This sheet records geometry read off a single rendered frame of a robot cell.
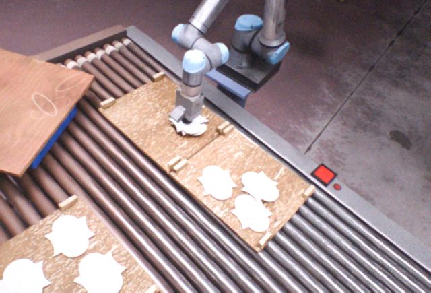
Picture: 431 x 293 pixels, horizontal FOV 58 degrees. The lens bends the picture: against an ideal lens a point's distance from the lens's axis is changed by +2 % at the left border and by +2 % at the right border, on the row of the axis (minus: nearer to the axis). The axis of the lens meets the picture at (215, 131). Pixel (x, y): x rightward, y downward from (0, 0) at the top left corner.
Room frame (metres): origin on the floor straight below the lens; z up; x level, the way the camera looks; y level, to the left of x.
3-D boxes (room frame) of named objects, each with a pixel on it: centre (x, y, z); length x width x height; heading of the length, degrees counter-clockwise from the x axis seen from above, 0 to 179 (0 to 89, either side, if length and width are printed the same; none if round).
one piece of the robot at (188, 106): (1.03, 0.13, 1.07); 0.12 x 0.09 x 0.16; 147
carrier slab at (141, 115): (1.07, 0.21, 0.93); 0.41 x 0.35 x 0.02; 56
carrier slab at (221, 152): (0.84, -0.14, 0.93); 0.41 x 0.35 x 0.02; 57
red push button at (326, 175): (0.95, -0.44, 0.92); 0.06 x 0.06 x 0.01; 55
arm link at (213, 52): (1.14, 0.08, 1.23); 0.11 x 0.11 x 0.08; 57
